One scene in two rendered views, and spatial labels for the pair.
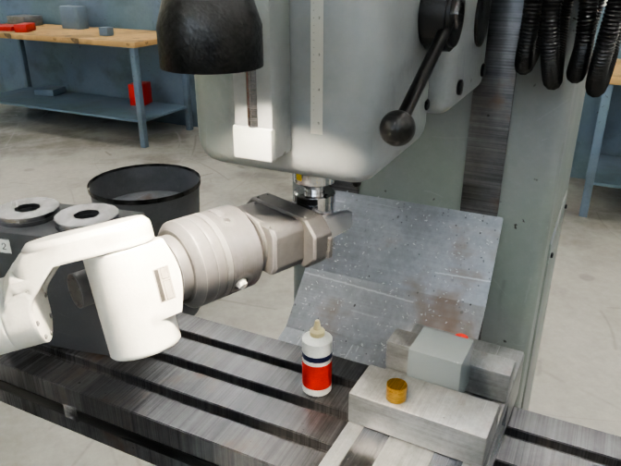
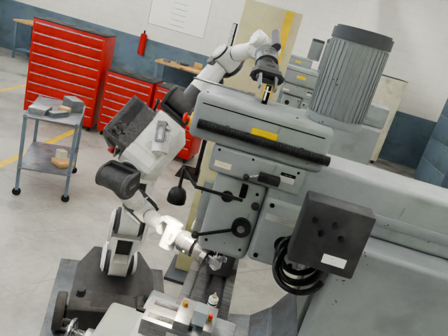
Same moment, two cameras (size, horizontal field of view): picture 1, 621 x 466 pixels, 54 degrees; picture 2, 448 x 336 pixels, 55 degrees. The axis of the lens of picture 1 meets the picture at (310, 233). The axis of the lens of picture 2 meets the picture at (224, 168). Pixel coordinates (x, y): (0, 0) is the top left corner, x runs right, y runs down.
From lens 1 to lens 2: 1.52 m
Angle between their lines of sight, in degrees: 62
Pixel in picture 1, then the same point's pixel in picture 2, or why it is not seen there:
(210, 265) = (178, 241)
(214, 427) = (185, 293)
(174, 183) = not seen: hidden behind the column
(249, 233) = (190, 243)
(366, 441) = (175, 308)
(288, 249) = (196, 254)
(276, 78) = (199, 214)
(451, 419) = (179, 314)
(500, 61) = not seen: hidden behind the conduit
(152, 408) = (188, 282)
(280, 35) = (203, 207)
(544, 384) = not seen: outside the picture
